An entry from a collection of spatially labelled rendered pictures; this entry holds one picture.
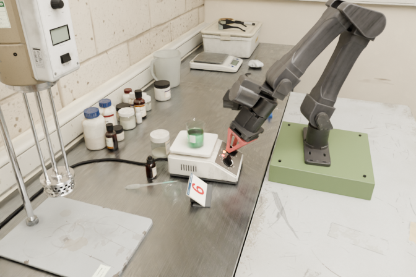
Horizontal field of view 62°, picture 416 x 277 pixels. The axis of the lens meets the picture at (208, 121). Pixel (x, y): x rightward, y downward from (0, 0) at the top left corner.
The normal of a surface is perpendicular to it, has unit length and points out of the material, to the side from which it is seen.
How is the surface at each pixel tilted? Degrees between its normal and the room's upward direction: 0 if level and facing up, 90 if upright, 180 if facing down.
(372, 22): 91
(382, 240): 0
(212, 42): 93
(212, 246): 0
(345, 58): 92
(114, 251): 0
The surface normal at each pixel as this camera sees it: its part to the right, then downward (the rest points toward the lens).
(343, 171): 0.00, -0.88
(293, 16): -0.31, 0.44
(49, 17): 0.95, 0.14
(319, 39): 0.13, 0.44
